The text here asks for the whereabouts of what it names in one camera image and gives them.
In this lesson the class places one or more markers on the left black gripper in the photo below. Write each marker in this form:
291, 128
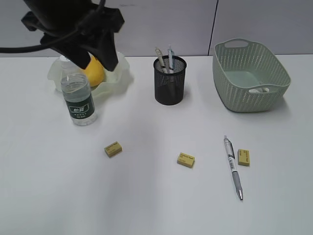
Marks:
75, 28

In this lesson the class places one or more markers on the yellow mango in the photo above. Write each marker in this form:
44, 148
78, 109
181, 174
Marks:
94, 72

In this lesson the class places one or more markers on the clear water bottle green label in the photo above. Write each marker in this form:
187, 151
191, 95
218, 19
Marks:
77, 93

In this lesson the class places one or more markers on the beige white ballpoint pen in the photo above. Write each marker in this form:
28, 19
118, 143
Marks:
161, 61

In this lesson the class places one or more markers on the blue white ballpoint pen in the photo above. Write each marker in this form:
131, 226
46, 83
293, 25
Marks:
171, 59

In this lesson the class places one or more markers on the yellow eraser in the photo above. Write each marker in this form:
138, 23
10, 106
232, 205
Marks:
186, 160
113, 149
243, 157

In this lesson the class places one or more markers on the grey white ballpoint pen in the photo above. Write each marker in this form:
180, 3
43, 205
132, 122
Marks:
233, 169

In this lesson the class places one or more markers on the white waste paper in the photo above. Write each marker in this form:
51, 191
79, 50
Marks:
259, 90

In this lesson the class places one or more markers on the translucent green wavy plate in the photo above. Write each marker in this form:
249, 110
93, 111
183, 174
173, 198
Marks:
61, 68

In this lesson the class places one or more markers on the black mesh pen holder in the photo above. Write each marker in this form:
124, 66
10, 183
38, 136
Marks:
169, 87

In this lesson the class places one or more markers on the green plastic woven basket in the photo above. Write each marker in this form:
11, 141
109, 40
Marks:
240, 65

